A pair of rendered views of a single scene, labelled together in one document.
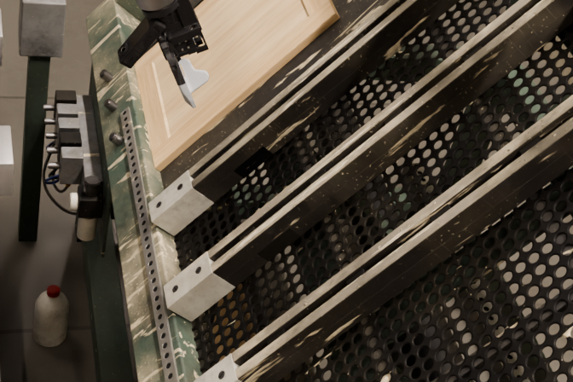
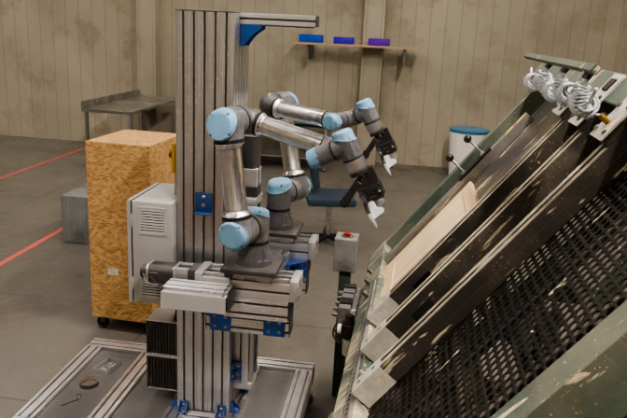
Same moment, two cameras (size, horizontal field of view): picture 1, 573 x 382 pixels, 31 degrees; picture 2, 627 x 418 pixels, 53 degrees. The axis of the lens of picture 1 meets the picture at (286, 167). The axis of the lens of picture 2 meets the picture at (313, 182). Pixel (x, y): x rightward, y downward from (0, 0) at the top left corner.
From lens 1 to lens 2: 0.88 m
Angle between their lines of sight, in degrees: 36
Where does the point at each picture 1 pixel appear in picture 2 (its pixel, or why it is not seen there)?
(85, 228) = (345, 346)
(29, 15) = (338, 246)
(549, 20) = (569, 159)
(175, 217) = (380, 315)
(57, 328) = not seen: outside the picture
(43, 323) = not seen: outside the picture
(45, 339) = not seen: outside the picture
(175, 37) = (366, 188)
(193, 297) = (375, 343)
